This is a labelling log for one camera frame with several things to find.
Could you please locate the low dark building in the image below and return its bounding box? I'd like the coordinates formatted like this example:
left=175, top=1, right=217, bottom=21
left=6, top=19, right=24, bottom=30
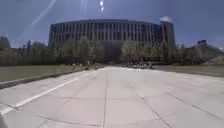
left=185, top=39, right=224, bottom=63

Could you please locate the grass lawn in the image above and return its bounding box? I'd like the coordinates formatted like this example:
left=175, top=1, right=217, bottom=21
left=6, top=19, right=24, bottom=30
left=151, top=63, right=224, bottom=79
left=0, top=64, right=89, bottom=82

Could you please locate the grey concrete slab pavement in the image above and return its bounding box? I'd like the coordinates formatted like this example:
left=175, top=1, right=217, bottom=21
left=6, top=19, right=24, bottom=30
left=0, top=65, right=224, bottom=128

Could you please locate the low concrete kerb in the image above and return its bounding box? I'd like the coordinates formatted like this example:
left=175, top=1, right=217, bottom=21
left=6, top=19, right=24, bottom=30
left=0, top=67, right=92, bottom=91

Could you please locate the large curved grey building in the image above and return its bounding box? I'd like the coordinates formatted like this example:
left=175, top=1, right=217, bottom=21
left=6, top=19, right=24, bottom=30
left=47, top=18, right=177, bottom=63

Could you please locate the row of trees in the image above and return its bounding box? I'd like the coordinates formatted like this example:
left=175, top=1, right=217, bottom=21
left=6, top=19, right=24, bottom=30
left=0, top=35, right=202, bottom=66

